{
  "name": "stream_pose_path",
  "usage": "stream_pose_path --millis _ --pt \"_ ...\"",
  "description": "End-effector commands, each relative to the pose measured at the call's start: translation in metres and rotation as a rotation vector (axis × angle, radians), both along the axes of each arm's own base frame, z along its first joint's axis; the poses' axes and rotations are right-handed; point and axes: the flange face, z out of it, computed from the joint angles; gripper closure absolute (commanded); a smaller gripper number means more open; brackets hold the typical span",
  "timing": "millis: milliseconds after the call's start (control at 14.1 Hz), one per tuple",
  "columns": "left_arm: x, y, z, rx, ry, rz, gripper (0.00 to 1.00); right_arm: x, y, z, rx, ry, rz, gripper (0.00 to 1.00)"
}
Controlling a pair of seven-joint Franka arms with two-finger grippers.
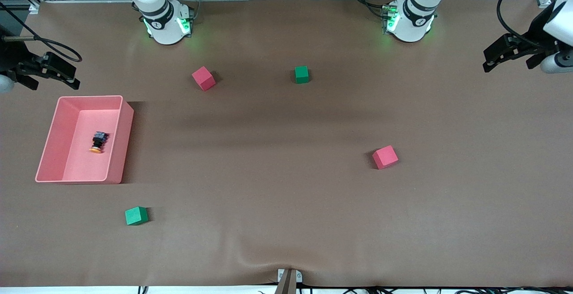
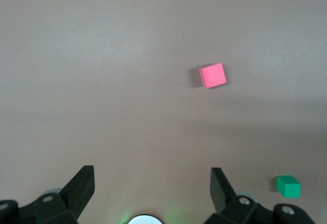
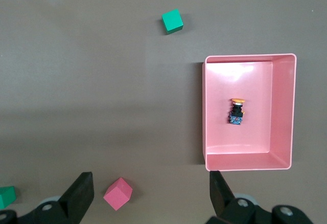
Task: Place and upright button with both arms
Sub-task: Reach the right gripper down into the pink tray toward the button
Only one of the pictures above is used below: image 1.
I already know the orange-capped black push button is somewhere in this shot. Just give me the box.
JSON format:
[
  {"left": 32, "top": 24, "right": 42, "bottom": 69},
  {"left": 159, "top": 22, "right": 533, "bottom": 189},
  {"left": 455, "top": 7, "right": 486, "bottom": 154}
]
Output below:
[{"left": 89, "top": 131, "right": 109, "bottom": 154}]

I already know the pink plastic bin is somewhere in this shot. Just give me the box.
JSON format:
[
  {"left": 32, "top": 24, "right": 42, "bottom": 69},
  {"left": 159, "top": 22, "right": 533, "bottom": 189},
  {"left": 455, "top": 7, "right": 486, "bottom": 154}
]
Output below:
[{"left": 35, "top": 95, "right": 135, "bottom": 184}]

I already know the pink foam cube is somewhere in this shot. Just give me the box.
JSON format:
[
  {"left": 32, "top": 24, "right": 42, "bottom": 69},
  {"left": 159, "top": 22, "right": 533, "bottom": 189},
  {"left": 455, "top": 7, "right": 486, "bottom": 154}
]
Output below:
[
  {"left": 192, "top": 66, "right": 217, "bottom": 92},
  {"left": 372, "top": 145, "right": 399, "bottom": 170}
]

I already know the brown table mat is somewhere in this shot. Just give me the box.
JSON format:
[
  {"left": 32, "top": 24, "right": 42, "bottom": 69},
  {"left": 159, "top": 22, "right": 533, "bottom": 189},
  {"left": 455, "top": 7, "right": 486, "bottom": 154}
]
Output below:
[{"left": 0, "top": 0, "right": 573, "bottom": 288}]

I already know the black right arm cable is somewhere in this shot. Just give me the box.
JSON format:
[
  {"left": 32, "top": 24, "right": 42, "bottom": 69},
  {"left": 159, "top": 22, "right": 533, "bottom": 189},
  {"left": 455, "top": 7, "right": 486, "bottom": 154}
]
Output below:
[{"left": 0, "top": 1, "right": 83, "bottom": 63}]

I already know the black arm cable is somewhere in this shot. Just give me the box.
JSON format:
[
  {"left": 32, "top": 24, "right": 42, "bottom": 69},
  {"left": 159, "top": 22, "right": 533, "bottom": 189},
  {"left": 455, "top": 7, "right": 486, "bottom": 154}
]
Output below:
[
  {"left": 0, "top": 1, "right": 83, "bottom": 63},
  {"left": 496, "top": 0, "right": 545, "bottom": 51}
]

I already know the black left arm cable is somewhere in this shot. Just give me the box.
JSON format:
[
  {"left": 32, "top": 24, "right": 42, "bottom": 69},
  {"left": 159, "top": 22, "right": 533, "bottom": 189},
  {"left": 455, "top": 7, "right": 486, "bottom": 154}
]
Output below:
[{"left": 496, "top": 0, "right": 545, "bottom": 51}]

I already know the metal clamp bracket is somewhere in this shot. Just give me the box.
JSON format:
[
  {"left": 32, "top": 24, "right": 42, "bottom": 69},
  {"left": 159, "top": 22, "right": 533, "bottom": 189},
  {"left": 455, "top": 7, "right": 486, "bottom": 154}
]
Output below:
[{"left": 275, "top": 268, "right": 303, "bottom": 294}]

